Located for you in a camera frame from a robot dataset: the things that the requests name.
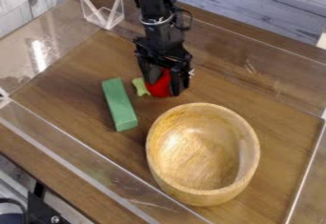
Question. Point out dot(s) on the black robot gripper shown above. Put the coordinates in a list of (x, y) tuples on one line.
[(160, 51)]

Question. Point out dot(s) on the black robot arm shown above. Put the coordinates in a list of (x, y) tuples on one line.
[(160, 9)]

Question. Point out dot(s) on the clear acrylic corner bracket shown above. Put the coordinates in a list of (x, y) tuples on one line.
[(105, 18)]

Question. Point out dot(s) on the green rectangular block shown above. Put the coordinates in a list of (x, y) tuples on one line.
[(119, 104)]

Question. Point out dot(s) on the black clamp with cable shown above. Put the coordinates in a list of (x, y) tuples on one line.
[(36, 212)]

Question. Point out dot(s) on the red plush strawberry toy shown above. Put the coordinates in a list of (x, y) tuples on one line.
[(159, 89)]

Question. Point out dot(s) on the wooden bowl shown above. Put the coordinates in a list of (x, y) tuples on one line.
[(201, 153)]

